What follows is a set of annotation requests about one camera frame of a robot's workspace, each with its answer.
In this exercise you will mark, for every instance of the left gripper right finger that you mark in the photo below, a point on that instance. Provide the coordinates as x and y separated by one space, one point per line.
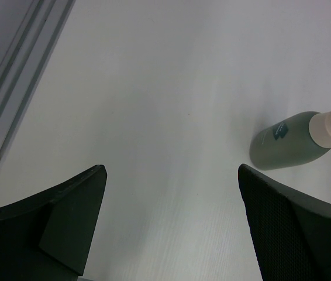
290 230

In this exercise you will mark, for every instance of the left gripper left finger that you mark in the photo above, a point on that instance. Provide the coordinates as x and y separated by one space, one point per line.
48 235

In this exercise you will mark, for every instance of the left aluminium frame post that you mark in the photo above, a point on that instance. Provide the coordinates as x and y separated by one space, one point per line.
25 60

